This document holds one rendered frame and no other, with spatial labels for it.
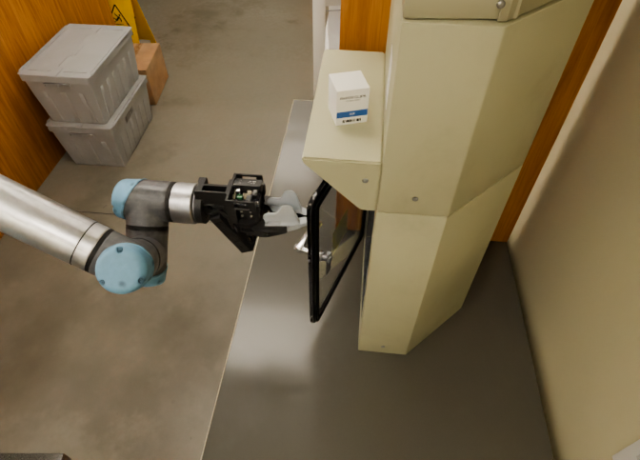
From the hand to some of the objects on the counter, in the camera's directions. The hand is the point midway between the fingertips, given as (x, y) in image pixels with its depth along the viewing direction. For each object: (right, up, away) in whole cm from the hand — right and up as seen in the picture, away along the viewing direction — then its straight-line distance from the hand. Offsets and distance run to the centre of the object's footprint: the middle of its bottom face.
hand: (309, 220), depth 84 cm
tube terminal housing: (+25, -20, +32) cm, 45 cm away
